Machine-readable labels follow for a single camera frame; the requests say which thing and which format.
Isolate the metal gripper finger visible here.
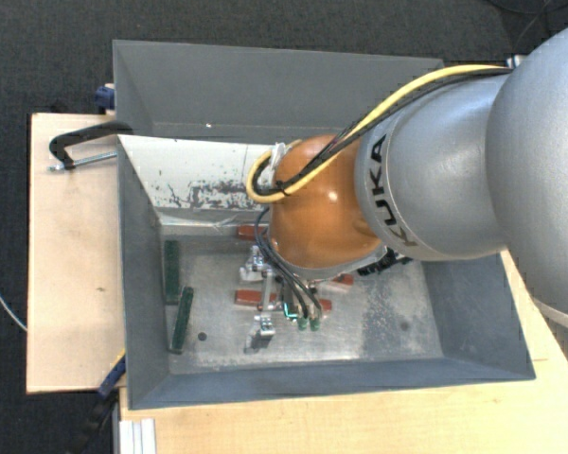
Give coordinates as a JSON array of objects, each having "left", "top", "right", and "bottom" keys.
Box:
[
  {"left": 238, "top": 245, "right": 273, "bottom": 284},
  {"left": 244, "top": 315, "right": 277, "bottom": 352}
]

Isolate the dark green flat block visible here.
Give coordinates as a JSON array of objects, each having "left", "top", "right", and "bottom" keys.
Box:
[
  {"left": 169, "top": 286, "right": 195, "bottom": 355},
  {"left": 163, "top": 239, "right": 182, "bottom": 306}
]

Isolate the pale wood flat board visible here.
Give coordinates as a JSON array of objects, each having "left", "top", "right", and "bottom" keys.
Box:
[{"left": 26, "top": 112, "right": 127, "bottom": 394}]

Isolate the grey metal bin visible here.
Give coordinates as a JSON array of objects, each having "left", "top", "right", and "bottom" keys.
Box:
[{"left": 112, "top": 39, "right": 537, "bottom": 411}]

